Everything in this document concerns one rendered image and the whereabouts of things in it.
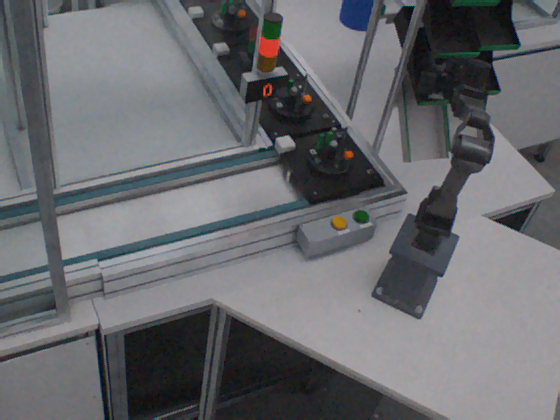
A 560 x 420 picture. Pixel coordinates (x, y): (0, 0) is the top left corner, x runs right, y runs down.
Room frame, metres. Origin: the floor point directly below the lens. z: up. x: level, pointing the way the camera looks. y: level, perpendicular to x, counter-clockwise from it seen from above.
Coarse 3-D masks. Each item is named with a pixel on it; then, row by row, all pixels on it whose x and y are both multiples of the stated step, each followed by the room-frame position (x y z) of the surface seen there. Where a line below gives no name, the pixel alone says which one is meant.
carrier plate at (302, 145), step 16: (304, 144) 1.53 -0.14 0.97; (352, 144) 1.57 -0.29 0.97; (288, 160) 1.45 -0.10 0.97; (304, 160) 1.46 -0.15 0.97; (368, 160) 1.51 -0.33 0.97; (304, 176) 1.40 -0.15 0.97; (320, 176) 1.41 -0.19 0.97; (352, 176) 1.43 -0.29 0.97; (368, 176) 1.44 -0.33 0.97; (304, 192) 1.35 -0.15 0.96; (320, 192) 1.35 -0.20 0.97; (336, 192) 1.36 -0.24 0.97
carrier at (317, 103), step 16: (304, 80) 1.75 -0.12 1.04; (288, 96) 1.69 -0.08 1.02; (272, 112) 1.65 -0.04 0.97; (288, 112) 1.65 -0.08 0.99; (304, 112) 1.66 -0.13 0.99; (320, 112) 1.70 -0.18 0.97; (272, 128) 1.58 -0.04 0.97; (288, 128) 1.59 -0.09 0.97; (304, 128) 1.61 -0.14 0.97; (320, 128) 1.62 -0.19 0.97; (336, 128) 1.64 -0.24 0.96
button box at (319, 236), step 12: (348, 216) 1.28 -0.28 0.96; (300, 228) 1.21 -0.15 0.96; (312, 228) 1.22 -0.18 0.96; (324, 228) 1.22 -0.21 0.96; (348, 228) 1.24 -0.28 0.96; (360, 228) 1.24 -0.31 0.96; (372, 228) 1.26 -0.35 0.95; (300, 240) 1.20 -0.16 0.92; (312, 240) 1.18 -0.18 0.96; (324, 240) 1.19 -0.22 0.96; (336, 240) 1.21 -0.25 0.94; (348, 240) 1.23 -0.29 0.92; (360, 240) 1.25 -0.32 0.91; (312, 252) 1.17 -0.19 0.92
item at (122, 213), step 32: (192, 160) 1.40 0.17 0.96; (224, 160) 1.44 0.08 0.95; (256, 160) 1.46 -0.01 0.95; (96, 192) 1.24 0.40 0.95; (128, 192) 1.26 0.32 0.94; (160, 192) 1.30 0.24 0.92; (192, 192) 1.32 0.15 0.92; (224, 192) 1.34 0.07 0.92; (256, 192) 1.36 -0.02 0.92; (288, 192) 1.38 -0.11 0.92; (96, 224) 1.15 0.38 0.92; (128, 224) 1.17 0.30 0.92; (160, 224) 1.19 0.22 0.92; (192, 224) 1.21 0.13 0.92; (224, 224) 1.20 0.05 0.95; (96, 256) 1.02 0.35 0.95
